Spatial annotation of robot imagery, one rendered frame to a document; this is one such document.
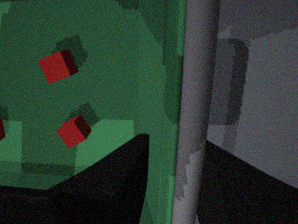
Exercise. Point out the small red block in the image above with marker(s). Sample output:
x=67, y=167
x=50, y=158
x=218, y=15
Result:
x=2, y=130
x=74, y=131
x=58, y=66

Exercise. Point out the green plastic tray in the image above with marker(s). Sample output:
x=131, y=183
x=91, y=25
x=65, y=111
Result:
x=130, y=59

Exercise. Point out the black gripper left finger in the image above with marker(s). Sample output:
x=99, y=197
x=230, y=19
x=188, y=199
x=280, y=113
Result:
x=110, y=191

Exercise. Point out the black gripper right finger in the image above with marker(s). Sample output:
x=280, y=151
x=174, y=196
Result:
x=234, y=192

